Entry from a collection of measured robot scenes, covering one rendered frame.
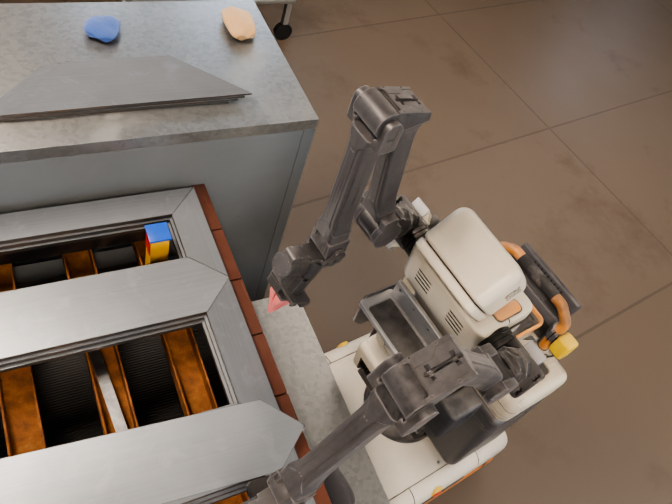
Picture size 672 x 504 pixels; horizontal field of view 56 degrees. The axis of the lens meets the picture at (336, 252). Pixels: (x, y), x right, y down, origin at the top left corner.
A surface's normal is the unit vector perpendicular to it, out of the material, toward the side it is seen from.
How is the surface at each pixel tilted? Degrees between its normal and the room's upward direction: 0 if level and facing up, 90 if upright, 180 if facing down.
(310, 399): 0
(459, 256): 42
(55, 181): 90
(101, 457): 0
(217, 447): 0
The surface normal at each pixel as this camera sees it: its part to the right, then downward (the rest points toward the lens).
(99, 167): 0.39, 0.79
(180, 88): 0.25, -0.58
